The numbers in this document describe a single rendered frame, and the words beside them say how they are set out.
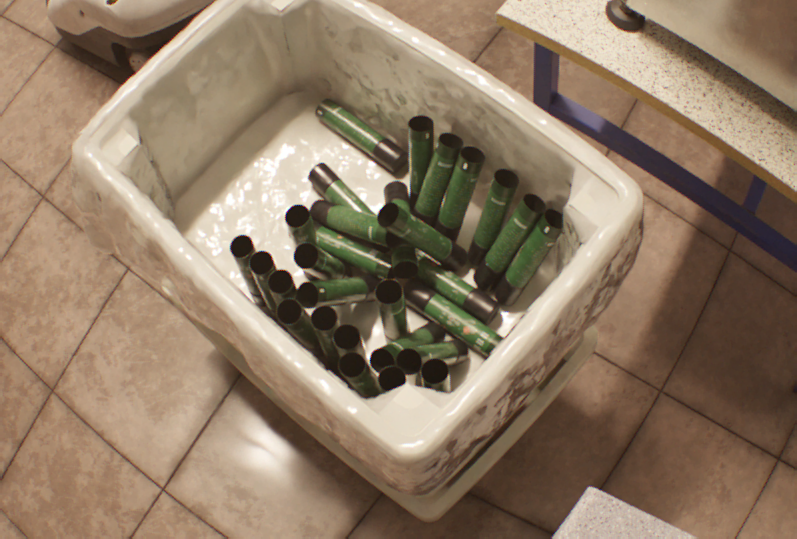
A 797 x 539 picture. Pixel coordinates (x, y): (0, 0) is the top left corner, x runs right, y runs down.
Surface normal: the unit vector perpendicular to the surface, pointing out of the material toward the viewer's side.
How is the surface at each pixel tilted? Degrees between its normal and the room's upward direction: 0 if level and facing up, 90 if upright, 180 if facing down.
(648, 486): 0
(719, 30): 90
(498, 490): 0
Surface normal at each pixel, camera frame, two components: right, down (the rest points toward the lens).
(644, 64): -0.07, -0.43
